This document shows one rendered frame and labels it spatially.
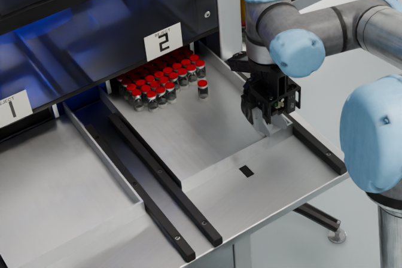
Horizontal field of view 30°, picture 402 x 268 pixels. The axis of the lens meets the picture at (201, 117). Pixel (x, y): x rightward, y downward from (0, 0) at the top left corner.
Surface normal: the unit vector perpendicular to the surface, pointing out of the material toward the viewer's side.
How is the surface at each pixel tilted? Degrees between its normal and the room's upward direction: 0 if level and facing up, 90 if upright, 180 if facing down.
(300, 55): 90
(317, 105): 0
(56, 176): 0
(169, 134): 0
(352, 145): 82
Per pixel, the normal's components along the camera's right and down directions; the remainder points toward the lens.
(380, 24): -0.81, -0.46
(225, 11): 0.54, 0.54
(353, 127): -0.96, 0.13
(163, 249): -0.07, -0.73
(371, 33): -0.94, -0.15
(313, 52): 0.29, 0.63
